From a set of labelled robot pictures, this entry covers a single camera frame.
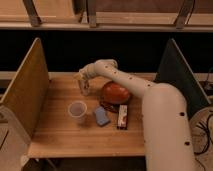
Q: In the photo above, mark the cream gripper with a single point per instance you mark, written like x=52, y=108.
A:
x=86, y=73

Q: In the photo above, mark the white labelled bottle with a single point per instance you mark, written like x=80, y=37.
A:
x=84, y=87

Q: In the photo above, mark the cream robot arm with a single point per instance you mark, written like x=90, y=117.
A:
x=167, y=137

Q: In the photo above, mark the clear plastic cup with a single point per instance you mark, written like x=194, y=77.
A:
x=77, y=110

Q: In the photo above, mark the orange bowl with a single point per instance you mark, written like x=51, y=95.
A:
x=114, y=93

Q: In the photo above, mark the dark chip bag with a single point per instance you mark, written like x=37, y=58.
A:
x=109, y=107

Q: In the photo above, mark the blue sponge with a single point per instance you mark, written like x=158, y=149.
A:
x=101, y=116

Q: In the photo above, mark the red white snack bar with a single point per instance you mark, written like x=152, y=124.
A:
x=122, y=117

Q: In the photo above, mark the left wooden side panel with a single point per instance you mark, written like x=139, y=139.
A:
x=22, y=101

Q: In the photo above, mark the dark right side panel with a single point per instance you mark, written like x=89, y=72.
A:
x=175, y=70

